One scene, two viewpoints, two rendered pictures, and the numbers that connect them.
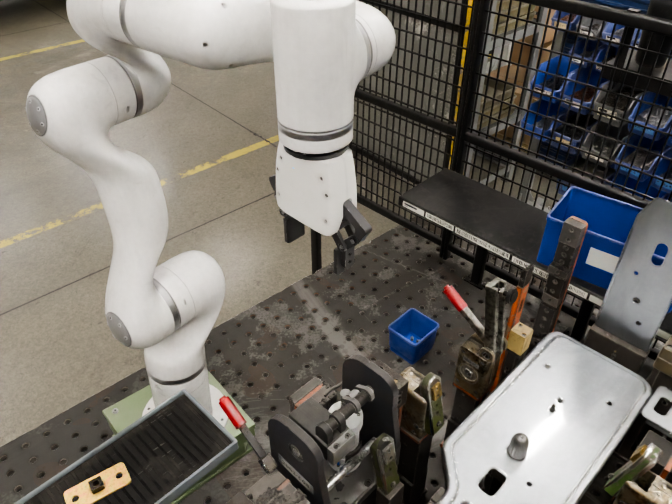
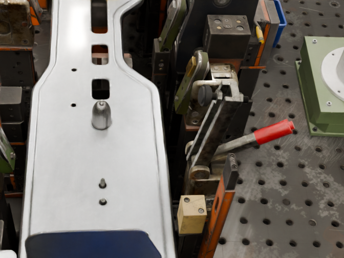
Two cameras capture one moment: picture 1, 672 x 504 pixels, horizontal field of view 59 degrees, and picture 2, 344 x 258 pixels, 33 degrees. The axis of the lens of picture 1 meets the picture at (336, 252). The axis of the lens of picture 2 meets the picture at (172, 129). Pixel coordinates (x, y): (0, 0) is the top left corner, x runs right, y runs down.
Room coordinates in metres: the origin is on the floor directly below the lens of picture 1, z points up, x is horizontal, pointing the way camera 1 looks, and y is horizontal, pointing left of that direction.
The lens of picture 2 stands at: (1.03, -0.76, 1.75)
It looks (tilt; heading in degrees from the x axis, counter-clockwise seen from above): 51 degrees down; 123
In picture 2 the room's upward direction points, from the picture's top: 9 degrees clockwise
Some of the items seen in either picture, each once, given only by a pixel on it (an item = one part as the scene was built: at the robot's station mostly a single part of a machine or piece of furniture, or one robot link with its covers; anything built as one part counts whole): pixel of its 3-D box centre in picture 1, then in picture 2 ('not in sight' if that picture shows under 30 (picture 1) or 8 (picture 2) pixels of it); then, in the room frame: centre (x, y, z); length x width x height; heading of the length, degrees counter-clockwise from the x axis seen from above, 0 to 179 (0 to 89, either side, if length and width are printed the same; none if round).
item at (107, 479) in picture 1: (96, 485); not in sight; (0.43, 0.33, 1.17); 0.08 x 0.04 x 0.01; 125
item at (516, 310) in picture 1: (504, 354); (205, 256); (0.86, -0.37, 0.95); 0.03 x 0.01 x 0.50; 135
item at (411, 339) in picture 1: (412, 337); not in sight; (1.11, -0.21, 0.74); 0.11 x 0.10 x 0.09; 135
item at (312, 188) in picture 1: (316, 176); not in sight; (0.60, 0.02, 1.55); 0.10 x 0.07 x 0.11; 45
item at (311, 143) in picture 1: (314, 127); not in sight; (0.61, 0.02, 1.62); 0.09 x 0.08 x 0.03; 45
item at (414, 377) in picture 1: (408, 441); (201, 140); (0.69, -0.15, 0.88); 0.11 x 0.09 x 0.37; 45
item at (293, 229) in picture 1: (287, 214); not in sight; (0.65, 0.06, 1.47); 0.03 x 0.03 x 0.07; 45
